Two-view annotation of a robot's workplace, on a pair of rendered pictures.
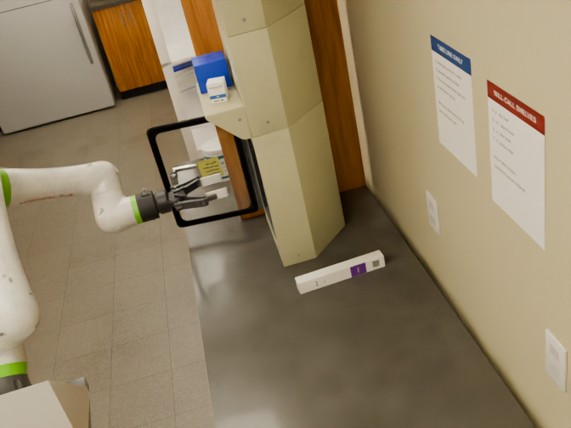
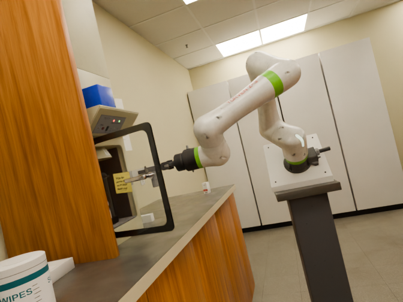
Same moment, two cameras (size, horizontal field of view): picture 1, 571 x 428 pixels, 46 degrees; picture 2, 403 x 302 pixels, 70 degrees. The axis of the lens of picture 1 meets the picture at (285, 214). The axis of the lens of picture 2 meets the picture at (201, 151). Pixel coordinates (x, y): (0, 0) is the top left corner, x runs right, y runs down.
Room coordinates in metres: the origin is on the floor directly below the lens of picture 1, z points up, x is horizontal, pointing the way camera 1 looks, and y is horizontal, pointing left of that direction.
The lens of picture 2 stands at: (3.02, 0.90, 1.23)
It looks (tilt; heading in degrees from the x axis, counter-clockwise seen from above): 1 degrees up; 201
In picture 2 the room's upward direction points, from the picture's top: 13 degrees counter-clockwise
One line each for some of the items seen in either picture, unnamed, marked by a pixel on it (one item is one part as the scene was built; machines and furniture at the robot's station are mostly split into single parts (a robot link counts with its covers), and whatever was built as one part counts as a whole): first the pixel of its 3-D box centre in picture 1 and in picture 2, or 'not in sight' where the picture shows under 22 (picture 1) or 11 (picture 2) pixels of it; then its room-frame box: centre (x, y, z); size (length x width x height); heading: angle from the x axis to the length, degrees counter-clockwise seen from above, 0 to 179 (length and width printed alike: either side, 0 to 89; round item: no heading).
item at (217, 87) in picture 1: (217, 90); (115, 106); (1.89, 0.11, 1.54); 0.05 x 0.05 x 0.06; 83
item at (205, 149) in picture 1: (205, 171); (128, 183); (2.11, 0.24, 1.19); 0.30 x 0.01 x 0.40; 87
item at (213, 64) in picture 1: (212, 71); (96, 99); (2.03, 0.12, 1.55); 0.10 x 0.10 x 0.09; 5
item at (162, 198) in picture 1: (171, 199); (174, 163); (1.90, 0.34, 1.22); 0.09 x 0.08 x 0.07; 98
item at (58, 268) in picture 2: not in sight; (44, 274); (2.32, -0.01, 0.96); 0.16 x 0.12 x 0.04; 14
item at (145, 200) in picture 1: (148, 205); (191, 158); (1.89, 0.42, 1.23); 0.09 x 0.06 x 0.12; 8
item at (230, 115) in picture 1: (222, 109); (113, 122); (1.95, 0.11, 1.46); 0.32 x 0.11 x 0.10; 5
